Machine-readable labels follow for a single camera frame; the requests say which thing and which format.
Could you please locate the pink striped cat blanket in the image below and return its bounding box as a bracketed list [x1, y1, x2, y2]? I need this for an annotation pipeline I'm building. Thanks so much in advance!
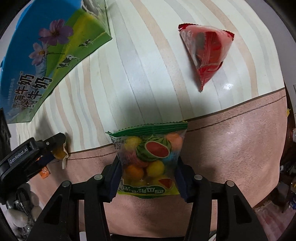
[14, 0, 289, 239]

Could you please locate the orange snack packet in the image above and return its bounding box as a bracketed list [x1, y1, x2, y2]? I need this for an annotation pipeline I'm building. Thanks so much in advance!
[39, 166, 50, 179]

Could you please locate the cardboard milk box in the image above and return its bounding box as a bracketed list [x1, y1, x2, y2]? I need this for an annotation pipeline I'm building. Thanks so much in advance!
[1, 1, 111, 123]

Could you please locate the clear jelly cup packet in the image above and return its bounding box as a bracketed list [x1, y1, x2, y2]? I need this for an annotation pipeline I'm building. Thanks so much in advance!
[52, 139, 69, 170]

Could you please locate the red triangular snack packet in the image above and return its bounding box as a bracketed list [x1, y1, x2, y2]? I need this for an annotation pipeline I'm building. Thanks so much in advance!
[178, 23, 235, 91]

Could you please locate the fruit candy green packet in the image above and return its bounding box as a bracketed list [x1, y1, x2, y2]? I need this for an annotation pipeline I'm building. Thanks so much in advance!
[107, 121, 188, 198]

